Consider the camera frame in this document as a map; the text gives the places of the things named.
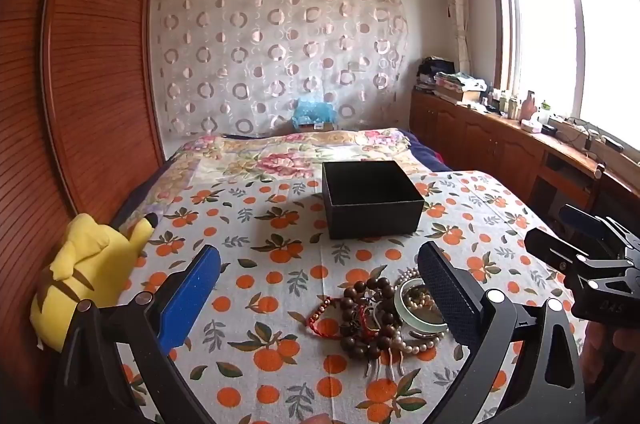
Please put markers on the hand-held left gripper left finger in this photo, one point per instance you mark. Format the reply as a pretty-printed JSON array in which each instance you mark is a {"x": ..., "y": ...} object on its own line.
[{"x": 192, "y": 289}]

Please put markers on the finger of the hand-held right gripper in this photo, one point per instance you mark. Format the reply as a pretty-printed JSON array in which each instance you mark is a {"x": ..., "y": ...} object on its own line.
[
  {"x": 550, "y": 249},
  {"x": 580, "y": 220}
]

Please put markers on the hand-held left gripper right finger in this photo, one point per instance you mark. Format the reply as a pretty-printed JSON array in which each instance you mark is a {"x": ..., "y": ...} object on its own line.
[{"x": 447, "y": 296}]

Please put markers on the pale green jade bangle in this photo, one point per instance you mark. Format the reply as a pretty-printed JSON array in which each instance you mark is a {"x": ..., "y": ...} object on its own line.
[{"x": 400, "y": 304}]

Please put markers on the black square box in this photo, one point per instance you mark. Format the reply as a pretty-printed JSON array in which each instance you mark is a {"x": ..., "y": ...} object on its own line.
[{"x": 370, "y": 214}]

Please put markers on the person's right hand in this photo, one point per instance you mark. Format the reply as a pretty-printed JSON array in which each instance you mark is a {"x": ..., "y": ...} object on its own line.
[{"x": 622, "y": 354}]

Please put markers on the wooden chair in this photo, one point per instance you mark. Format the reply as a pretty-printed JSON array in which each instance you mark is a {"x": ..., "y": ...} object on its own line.
[{"x": 597, "y": 179}]

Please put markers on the orange-print bed sheet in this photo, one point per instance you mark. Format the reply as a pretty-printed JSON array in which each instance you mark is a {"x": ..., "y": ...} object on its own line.
[{"x": 280, "y": 304}]

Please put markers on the white power strip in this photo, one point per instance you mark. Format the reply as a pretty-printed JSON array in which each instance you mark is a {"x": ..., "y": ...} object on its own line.
[{"x": 570, "y": 127}]

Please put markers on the white tissue pack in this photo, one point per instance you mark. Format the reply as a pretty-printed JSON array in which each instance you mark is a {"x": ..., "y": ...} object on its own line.
[{"x": 531, "y": 126}]

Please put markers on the yellow plush toy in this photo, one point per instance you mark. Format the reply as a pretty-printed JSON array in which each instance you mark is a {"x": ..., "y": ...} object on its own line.
[{"x": 85, "y": 254}]

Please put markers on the wooden side cabinet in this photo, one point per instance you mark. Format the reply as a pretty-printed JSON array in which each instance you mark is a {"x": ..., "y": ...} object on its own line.
[{"x": 480, "y": 139}]

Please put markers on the row of bottles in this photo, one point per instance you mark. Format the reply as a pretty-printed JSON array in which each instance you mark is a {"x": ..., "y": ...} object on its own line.
[{"x": 510, "y": 102}]

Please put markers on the dark blue blanket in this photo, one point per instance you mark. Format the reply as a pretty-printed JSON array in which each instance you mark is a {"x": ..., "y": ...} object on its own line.
[{"x": 430, "y": 154}]

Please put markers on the floral blanket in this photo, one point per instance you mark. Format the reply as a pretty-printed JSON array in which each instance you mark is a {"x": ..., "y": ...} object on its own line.
[{"x": 280, "y": 164}]

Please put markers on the wooden-framed window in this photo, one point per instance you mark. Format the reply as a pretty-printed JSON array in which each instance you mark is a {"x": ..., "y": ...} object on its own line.
[{"x": 575, "y": 44}]

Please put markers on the pile of dark clothes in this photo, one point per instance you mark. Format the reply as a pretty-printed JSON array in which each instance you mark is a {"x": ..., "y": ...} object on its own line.
[{"x": 435, "y": 69}]

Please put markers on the blue plastic bag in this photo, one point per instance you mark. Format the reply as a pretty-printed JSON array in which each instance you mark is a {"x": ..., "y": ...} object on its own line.
[{"x": 312, "y": 110}]

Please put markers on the circle-print sheer curtain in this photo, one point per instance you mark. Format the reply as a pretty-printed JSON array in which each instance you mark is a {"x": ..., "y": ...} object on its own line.
[{"x": 250, "y": 54}]

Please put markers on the patterned window curtain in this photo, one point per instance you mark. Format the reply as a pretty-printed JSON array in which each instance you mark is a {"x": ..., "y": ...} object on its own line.
[{"x": 457, "y": 4}]

